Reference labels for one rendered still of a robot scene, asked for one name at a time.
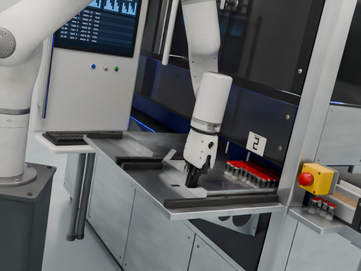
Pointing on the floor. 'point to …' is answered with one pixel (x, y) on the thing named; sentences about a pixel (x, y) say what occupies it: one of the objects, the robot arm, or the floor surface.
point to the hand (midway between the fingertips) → (192, 180)
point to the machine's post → (307, 128)
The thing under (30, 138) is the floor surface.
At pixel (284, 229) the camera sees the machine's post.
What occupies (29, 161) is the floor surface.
